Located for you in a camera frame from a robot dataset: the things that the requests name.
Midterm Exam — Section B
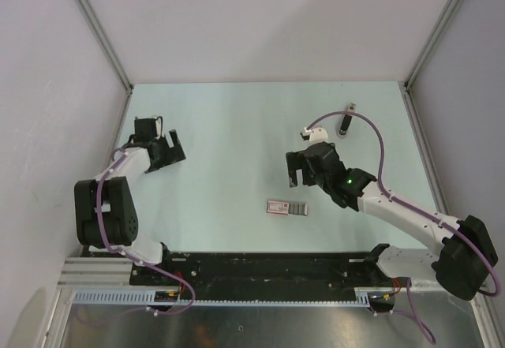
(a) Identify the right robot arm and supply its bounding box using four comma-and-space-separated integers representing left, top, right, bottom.
286, 142, 498, 301

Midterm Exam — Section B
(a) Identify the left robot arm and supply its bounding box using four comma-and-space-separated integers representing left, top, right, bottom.
74, 115, 185, 285

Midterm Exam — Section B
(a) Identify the red staple box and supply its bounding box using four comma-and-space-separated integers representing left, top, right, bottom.
266, 200, 309, 216

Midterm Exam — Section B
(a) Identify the black staple remover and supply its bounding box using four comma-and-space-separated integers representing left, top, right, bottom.
337, 103, 356, 138

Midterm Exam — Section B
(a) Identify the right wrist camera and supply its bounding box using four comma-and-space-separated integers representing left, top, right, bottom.
301, 126, 329, 146

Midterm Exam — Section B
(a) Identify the grey cable duct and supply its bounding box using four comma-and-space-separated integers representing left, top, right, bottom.
73, 287, 372, 308

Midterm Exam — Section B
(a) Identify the left aluminium frame post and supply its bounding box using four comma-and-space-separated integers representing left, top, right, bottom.
74, 0, 133, 92

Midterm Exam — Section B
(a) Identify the aluminium frame post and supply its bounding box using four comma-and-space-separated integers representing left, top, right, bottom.
404, 0, 464, 91
74, 0, 133, 92

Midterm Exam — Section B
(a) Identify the right aluminium frame post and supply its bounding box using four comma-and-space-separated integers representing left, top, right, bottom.
404, 0, 464, 91

